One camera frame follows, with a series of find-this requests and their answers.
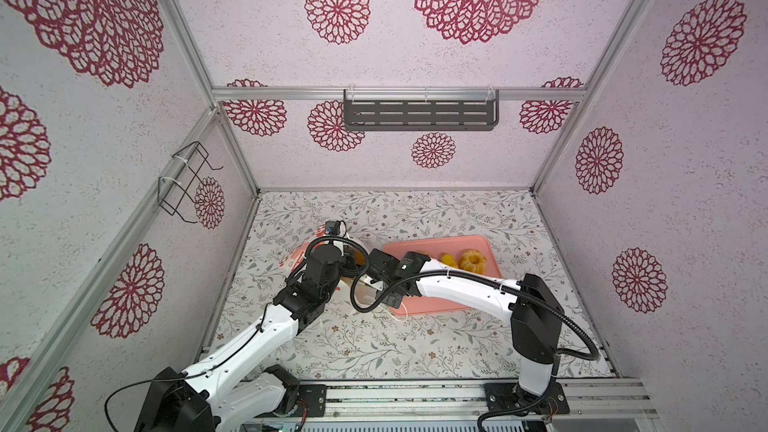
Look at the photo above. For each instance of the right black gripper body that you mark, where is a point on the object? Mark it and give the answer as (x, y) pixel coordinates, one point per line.
(372, 261)

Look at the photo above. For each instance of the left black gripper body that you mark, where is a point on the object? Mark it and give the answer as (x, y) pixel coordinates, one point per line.
(335, 239)

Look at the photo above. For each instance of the white floral paper bag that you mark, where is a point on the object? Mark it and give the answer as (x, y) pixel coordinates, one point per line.
(327, 260)

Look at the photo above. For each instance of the yellow croissant fake bread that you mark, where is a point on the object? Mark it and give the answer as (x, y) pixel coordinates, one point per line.
(449, 260)

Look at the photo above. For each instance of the orange bundt fake bread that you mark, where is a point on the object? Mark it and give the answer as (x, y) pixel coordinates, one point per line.
(473, 261)

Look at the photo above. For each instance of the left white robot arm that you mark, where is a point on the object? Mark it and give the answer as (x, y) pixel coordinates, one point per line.
(208, 395)

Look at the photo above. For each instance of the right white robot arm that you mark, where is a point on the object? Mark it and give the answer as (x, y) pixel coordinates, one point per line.
(533, 314)

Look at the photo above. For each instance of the pink plastic tray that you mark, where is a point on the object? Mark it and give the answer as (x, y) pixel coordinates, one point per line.
(443, 294)

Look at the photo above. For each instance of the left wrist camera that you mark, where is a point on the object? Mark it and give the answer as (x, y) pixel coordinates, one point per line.
(336, 228)

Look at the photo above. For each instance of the grey slotted wall shelf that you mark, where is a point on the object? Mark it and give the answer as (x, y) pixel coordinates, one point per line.
(425, 115)

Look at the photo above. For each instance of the black wire wall rack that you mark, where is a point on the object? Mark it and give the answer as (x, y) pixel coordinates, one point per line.
(193, 194)

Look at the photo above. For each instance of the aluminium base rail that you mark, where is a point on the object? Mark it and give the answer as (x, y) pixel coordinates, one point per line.
(577, 404)

